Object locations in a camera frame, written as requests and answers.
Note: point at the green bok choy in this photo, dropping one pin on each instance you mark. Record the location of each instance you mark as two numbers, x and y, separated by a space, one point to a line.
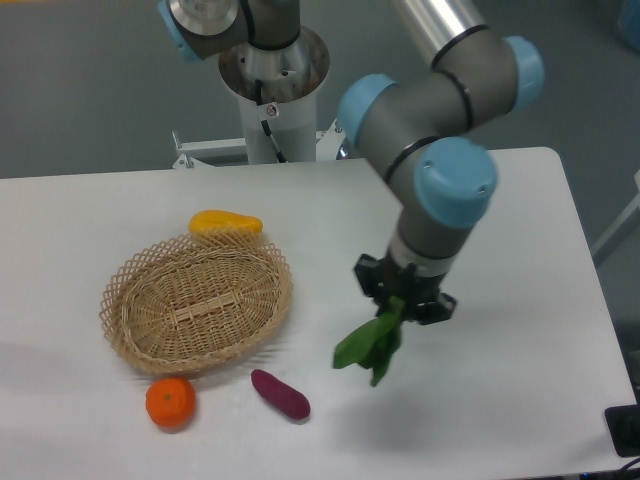
373 345

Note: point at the woven wicker basket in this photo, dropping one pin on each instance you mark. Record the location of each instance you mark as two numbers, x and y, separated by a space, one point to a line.
196 301

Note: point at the blue object top right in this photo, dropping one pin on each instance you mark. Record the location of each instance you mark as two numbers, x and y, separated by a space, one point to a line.
629 23

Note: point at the black device at edge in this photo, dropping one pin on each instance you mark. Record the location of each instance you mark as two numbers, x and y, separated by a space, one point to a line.
623 426

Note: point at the orange tangerine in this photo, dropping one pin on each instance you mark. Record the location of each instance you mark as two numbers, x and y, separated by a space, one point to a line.
170 402

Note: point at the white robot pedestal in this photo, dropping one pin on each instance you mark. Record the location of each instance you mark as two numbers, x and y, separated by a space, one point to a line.
276 91

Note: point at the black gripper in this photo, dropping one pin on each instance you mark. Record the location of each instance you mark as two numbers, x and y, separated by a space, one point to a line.
381 278

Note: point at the white metal base frame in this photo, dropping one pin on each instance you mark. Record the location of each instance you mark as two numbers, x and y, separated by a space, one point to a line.
331 144

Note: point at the purple sweet potato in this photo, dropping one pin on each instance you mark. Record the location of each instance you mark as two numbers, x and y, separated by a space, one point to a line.
284 398

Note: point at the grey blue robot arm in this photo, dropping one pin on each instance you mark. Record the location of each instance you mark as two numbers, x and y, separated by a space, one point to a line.
413 137

